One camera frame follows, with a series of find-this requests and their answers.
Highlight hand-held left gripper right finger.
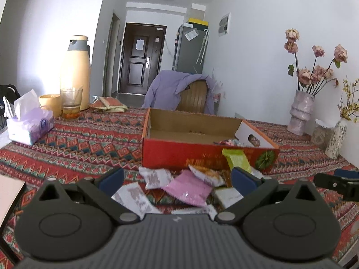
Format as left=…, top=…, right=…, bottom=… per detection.
left=215, top=167, right=323, bottom=225

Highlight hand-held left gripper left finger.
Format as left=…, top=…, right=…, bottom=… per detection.
left=34, top=168, right=141, bottom=225

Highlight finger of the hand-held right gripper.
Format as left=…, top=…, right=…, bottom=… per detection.
left=313, top=169, right=359, bottom=202

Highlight green white snack packet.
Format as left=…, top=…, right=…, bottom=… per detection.
left=221, top=148, right=253, bottom=174

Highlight beige snack packet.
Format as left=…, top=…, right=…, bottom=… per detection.
left=212, top=186, right=244, bottom=209

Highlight pink snack packet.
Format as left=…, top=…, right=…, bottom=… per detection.
left=166, top=169, right=215, bottom=206

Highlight red cardboard box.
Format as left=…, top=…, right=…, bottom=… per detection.
left=142, top=107, right=281, bottom=174

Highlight crumpled pale snack packet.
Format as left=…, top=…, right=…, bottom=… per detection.
left=215, top=138, right=249, bottom=148

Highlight glass jar with paper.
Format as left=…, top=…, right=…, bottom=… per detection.
left=310, top=118, right=337, bottom=150

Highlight red patterned pouch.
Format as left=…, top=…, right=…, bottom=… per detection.
left=90, top=97, right=129, bottom=113

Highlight pink ribbed vase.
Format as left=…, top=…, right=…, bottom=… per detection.
left=287, top=90, right=315, bottom=136

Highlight yellow flower twigs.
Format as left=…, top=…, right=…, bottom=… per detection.
left=335, top=76, right=359, bottom=124

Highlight glass cup with tea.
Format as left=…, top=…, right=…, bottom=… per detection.
left=60, top=88, right=83, bottom=119

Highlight wooden chair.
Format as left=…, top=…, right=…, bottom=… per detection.
left=175, top=80, right=209, bottom=114

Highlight cream mug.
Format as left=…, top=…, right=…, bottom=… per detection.
left=38, top=94, right=62, bottom=118

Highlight purple white tissue pack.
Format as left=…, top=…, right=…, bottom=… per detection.
left=6, top=90, right=55, bottom=145

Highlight purple jacket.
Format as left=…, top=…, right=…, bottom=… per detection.
left=142, top=70, right=223, bottom=115

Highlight pale wooden board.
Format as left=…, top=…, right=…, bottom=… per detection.
left=0, top=174, right=26, bottom=225

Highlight cream thermos jug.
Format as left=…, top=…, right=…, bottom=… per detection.
left=60, top=35, right=92, bottom=111

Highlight dried pink roses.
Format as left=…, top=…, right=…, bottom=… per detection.
left=284, top=28, right=348, bottom=97

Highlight dark brown door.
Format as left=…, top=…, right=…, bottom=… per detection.
left=118, top=22, right=167, bottom=95

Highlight white side door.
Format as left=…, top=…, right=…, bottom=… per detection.
left=102, top=13, right=121, bottom=97

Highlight black bag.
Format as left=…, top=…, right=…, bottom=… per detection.
left=0, top=84, right=21, bottom=131

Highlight grey refrigerator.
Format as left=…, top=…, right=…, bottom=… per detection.
left=172, top=24, right=208, bottom=75

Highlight white umbrella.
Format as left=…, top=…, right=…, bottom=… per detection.
left=196, top=29, right=209, bottom=65

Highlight yellow black box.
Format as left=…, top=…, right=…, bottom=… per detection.
left=186, top=17, right=209, bottom=30

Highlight white wall panel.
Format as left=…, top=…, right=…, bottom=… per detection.
left=218, top=13, right=231, bottom=36

